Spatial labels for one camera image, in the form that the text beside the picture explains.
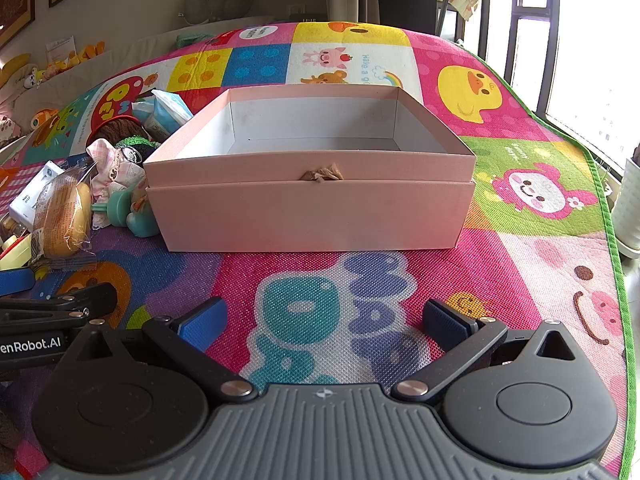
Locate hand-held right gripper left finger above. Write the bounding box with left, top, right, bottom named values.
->
left=79, top=296, right=256, bottom=404

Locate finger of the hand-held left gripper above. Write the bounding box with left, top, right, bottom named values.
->
left=0, top=283, right=119, bottom=330
left=0, top=267, right=35, bottom=296

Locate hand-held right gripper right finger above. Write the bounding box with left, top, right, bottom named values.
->
left=391, top=299, right=582, bottom=404

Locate white battery charger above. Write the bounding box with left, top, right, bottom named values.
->
left=9, top=160, right=68, bottom=235

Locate teal plastic toy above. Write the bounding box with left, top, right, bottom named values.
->
left=92, top=182, right=162, bottom=239

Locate pink cardboard box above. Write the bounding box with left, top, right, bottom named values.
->
left=143, top=85, right=477, bottom=252

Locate green black crochet doll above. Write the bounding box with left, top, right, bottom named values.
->
left=115, top=135, right=162, bottom=165

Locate blue white wet wipes pack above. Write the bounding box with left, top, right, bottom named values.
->
left=132, top=89, right=194, bottom=139

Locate yellow plastic item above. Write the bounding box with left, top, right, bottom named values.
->
left=0, top=232, right=32, bottom=273

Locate bread in clear packet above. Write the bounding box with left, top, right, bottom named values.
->
left=29, top=165, right=97, bottom=272

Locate colourful cartoon play mat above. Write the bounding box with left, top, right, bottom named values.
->
left=0, top=20, right=628, bottom=480

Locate pink checked cloth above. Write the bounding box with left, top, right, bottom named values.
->
left=86, top=139, right=151, bottom=230

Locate orange plush toy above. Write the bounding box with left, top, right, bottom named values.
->
left=30, top=107, right=62, bottom=132

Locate large yellow plush toy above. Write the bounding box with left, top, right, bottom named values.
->
left=0, top=54, right=39, bottom=89

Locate white plant pot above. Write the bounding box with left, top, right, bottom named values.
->
left=617, top=157, right=640, bottom=257

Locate row of yellow plush toys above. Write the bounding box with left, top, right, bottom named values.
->
left=31, top=41, right=107, bottom=82

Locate white paper card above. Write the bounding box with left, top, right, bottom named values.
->
left=46, top=36, right=76, bottom=64

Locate green folded cloth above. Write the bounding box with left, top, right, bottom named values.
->
left=176, top=32, right=217, bottom=47

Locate black window frame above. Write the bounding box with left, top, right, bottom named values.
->
left=504, top=0, right=571, bottom=126

